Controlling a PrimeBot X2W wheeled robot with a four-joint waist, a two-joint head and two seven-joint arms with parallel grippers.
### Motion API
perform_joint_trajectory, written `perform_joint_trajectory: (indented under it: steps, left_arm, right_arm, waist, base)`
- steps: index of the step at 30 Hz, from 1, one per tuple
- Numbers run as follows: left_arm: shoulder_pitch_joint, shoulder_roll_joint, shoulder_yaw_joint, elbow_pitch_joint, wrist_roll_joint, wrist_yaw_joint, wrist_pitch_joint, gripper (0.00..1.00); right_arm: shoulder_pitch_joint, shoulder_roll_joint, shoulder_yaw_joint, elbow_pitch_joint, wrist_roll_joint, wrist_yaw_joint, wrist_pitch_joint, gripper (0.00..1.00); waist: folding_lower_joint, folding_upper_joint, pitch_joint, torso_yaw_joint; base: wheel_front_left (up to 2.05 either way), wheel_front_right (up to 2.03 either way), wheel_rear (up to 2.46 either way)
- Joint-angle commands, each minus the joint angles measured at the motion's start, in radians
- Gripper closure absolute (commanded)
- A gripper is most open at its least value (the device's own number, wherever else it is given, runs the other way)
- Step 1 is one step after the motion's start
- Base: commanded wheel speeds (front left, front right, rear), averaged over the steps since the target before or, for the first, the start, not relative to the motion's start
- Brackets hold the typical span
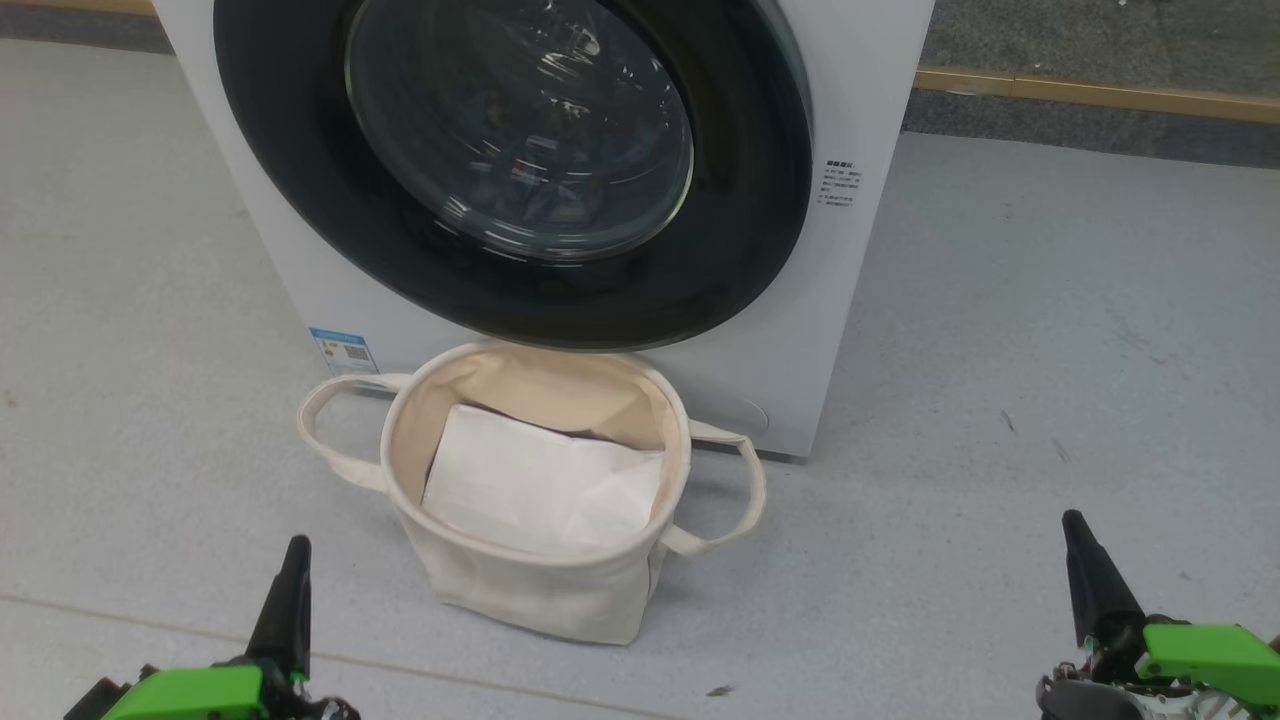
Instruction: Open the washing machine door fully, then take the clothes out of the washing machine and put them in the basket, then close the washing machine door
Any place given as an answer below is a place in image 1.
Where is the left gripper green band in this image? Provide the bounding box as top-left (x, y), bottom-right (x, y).
top-left (65, 535), bottom-right (361, 720)

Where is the cream canvas laundry basket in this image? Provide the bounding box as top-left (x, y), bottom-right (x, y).
top-left (297, 340), bottom-right (768, 647)

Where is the black printed text label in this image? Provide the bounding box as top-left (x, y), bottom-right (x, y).
top-left (822, 158), bottom-right (863, 209)

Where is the white front-load washing machine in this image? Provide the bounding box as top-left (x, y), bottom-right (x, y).
top-left (152, 0), bottom-right (936, 461)

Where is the blue energy label sticker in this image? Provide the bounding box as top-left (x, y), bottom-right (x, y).
top-left (308, 327), bottom-right (379, 379)

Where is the white sheet basket liner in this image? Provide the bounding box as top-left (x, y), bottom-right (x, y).
top-left (422, 403), bottom-right (666, 556)

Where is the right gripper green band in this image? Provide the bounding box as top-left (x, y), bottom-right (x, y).
top-left (1035, 510), bottom-right (1280, 720)

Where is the black round glass washer door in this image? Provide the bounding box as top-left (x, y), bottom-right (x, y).
top-left (213, 0), bottom-right (814, 353)

